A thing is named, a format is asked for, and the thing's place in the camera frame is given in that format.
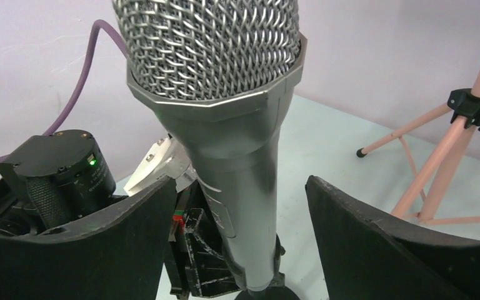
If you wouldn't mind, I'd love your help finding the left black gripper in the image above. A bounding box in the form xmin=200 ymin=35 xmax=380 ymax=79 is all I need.
xmin=164 ymin=182 xmax=240 ymax=299

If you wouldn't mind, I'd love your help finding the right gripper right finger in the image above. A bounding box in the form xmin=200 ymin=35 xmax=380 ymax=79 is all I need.
xmin=305 ymin=176 xmax=480 ymax=300

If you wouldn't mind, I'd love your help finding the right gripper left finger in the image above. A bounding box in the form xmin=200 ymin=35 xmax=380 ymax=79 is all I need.
xmin=0 ymin=177 xmax=177 ymax=299

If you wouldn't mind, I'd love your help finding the pink music stand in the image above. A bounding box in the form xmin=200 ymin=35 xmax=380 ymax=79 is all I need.
xmin=356 ymin=70 xmax=480 ymax=225

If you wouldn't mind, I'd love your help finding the grey metal microphone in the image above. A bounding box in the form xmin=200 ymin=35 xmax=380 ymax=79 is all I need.
xmin=112 ymin=1 xmax=307 ymax=293

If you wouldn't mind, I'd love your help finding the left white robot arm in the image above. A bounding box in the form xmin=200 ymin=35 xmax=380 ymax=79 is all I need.
xmin=0 ymin=130 xmax=238 ymax=299

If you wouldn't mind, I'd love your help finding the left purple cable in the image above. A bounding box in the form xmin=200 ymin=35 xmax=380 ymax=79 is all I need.
xmin=0 ymin=19 xmax=130 ymax=171

